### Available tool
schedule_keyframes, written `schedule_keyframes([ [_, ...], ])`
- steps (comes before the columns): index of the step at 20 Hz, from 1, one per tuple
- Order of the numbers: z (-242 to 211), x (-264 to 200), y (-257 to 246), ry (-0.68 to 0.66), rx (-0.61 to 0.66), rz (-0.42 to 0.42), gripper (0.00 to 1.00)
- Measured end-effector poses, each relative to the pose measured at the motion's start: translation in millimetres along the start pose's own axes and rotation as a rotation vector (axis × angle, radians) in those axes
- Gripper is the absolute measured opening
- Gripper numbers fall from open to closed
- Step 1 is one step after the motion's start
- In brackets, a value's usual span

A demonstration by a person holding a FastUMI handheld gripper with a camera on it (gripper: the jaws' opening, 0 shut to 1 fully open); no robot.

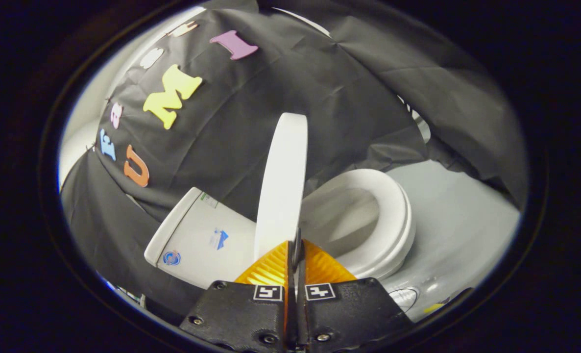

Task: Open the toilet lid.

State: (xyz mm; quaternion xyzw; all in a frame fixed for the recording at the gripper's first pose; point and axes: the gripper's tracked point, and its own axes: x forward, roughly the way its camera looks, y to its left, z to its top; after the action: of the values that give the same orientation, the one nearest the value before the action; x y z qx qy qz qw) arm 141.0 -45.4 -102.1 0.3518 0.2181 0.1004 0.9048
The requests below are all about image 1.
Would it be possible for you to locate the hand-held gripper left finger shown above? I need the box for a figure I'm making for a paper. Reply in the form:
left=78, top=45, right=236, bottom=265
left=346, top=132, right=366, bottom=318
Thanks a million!
left=179, top=240, right=297, bottom=353

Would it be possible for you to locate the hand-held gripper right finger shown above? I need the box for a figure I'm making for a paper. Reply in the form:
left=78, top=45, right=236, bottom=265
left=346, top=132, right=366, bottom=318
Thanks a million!
left=294, top=228, right=414, bottom=353

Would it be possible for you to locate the white toilet lid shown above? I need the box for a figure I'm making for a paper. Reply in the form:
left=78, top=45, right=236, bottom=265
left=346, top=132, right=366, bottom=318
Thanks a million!
left=253, top=112, right=310, bottom=261

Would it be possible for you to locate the white toilet body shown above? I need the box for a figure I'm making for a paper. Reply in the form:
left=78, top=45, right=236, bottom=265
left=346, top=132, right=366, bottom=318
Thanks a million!
left=145, top=186, right=417, bottom=291

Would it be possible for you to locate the white toilet seat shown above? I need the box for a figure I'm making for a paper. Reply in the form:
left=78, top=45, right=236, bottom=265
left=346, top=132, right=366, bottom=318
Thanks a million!
left=299, top=169, right=416, bottom=280

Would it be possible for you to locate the white toilet tank cover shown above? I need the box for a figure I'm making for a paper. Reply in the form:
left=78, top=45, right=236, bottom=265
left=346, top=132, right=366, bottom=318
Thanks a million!
left=144, top=187, right=204, bottom=268

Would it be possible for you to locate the black backdrop cloth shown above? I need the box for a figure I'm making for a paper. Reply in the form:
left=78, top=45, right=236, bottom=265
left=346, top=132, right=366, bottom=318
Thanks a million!
left=60, top=0, right=529, bottom=317

